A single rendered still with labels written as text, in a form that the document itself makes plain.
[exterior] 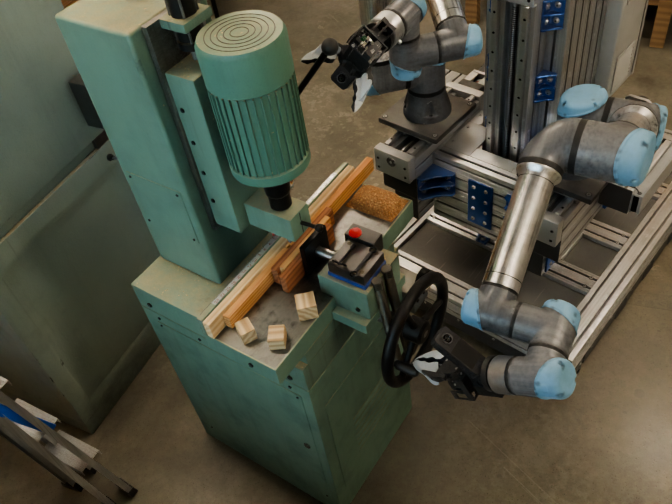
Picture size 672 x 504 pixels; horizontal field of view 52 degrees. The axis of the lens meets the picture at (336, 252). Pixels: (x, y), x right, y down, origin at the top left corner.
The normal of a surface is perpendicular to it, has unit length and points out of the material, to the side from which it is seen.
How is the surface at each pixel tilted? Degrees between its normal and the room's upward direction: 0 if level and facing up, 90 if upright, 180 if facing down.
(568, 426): 0
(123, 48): 90
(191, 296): 0
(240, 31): 0
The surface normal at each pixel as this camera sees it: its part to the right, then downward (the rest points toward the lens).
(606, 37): -0.65, 0.61
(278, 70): 0.79, 0.37
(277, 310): -0.12, -0.69
